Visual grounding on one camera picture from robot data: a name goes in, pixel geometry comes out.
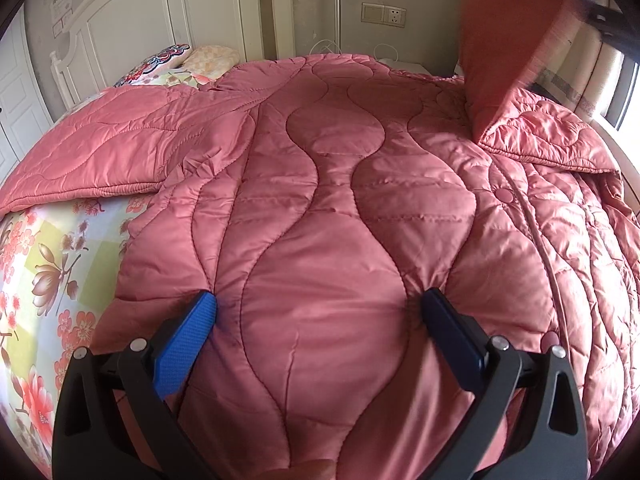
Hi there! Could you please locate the wall socket plate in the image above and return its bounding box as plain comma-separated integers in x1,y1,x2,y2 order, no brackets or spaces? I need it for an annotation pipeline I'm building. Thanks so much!
361,2,407,28

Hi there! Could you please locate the floral bed sheet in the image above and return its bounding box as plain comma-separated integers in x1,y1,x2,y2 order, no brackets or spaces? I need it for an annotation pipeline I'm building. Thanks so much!
0,66,222,478

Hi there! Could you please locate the white bedside table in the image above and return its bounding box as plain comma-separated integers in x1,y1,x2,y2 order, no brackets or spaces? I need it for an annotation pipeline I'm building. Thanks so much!
380,58,430,75

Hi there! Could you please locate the white wardrobe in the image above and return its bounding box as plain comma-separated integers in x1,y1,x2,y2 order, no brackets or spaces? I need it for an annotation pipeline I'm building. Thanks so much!
0,6,53,182

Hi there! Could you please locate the beige printed curtain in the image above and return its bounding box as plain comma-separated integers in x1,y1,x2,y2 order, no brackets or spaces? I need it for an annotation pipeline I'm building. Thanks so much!
529,6,624,122

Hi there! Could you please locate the white charger cable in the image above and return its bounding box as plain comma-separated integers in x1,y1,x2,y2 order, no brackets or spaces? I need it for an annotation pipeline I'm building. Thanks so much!
308,39,402,64

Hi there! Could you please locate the silver lamp pole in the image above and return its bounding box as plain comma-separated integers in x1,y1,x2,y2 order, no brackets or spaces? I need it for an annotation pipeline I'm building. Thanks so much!
333,0,342,52

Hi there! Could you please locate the white wooden headboard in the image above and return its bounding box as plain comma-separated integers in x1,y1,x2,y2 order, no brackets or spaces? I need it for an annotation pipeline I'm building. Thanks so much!
51,0,296,108

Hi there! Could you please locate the pink quilted coat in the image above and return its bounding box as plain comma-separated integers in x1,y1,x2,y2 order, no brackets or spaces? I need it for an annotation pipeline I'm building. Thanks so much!
1,0,639,479

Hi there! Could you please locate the cream checked pillow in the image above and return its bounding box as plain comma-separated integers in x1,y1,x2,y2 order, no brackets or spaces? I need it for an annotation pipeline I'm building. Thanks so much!
181,46,241,80

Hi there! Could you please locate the colourful patterned pillow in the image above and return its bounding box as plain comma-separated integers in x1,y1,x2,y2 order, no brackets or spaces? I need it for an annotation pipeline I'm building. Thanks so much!
114,44,192,88

